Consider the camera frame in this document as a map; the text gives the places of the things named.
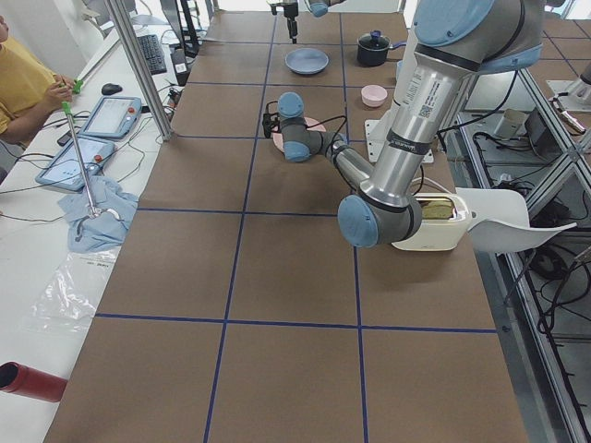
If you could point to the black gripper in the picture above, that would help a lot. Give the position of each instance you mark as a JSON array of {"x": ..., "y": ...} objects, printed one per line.
[
  {"x": 291, "y": 12},
  {"x": 278, "y": 130}
]

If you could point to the blue plate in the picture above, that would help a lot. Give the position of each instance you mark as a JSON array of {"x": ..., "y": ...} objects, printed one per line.
[{"x": 306, "y": 61}]

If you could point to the pink plate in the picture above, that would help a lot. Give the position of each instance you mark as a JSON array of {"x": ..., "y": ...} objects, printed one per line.
[{"x": 295, "y": 133}]

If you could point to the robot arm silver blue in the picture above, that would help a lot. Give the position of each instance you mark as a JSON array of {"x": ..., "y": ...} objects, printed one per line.
[
  {"x": 455, "y": 40},
  {"x": 317, "y": 8}
]

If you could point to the dark blue pot with lid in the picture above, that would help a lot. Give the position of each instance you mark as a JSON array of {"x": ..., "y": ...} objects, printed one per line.
[{"x": 373, "y": 48}]

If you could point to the pink bowl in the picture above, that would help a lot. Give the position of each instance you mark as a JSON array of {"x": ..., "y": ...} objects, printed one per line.
[{"x": 373, "y": 95}]

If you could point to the black keyboard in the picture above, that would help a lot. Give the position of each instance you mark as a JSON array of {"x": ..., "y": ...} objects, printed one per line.
[{"x": 152, "y": 52}]

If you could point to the upper teach pendant tablet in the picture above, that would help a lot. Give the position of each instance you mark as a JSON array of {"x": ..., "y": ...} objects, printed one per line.
[{"x": 112, "y": 118}]

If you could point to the teach pendant tablet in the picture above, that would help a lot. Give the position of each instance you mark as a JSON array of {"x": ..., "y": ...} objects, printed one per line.
[
  {"x": 64, "y": 171},
  {"x": 112, "y": 118}
]

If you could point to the black computer mouse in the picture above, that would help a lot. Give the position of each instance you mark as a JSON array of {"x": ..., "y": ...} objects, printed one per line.
[{"x": 109, "y": 89}]

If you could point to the blue cloth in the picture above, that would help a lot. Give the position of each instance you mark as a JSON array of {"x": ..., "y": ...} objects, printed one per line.
[{"x": 88, "y": 234}]

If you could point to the cream toaster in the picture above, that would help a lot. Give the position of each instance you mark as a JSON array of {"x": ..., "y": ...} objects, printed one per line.
[{"x": 445, "y": 220}]

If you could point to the lower teach pendant tablet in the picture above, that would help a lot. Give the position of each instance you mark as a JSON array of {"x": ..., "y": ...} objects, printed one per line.
[{"x": 64, "y": 171}]

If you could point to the person in yellow shirt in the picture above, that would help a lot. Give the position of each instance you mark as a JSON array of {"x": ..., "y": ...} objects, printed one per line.
[{"x": 30, "y": 91}]

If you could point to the clear plastic bag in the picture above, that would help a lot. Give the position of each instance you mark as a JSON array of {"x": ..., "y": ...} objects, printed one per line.
[{"x": 69, "y": 301}]

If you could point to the red cylinder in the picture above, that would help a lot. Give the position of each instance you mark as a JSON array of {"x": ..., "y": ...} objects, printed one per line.
[{"x": 29, "y": 382}]

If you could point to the aluminium frame post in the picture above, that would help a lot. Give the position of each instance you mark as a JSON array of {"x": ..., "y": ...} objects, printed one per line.
[{"x": 120, "y": 17}]

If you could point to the metal grabber stick green handle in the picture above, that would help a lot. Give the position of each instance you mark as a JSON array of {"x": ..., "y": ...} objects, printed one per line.
[{"x": 94, "y": 210}]

